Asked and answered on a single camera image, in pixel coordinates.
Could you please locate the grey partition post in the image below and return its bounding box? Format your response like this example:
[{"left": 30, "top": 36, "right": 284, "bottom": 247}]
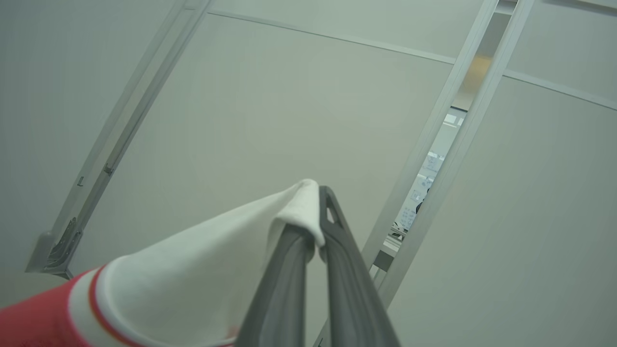
[
  {"left": 312, "top": 0, "right": 537, "bottom": 347},
  {"left": 25, "top": 0, "right": 214, "bottom": 280}
]

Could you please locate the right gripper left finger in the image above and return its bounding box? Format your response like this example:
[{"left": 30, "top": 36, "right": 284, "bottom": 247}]
[{"left": 235, "top": 223, "right": 317, "bottom": 347}]

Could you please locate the red white striped jersey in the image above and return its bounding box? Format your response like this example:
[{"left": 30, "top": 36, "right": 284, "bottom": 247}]
[{"left": 0, "top": 179, "right": 326, "bottom": 347}]

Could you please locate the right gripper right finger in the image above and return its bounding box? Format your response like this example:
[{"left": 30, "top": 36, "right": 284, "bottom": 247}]
[{"left": 318, "top": 186, "right": 402, "bottom": 347}]

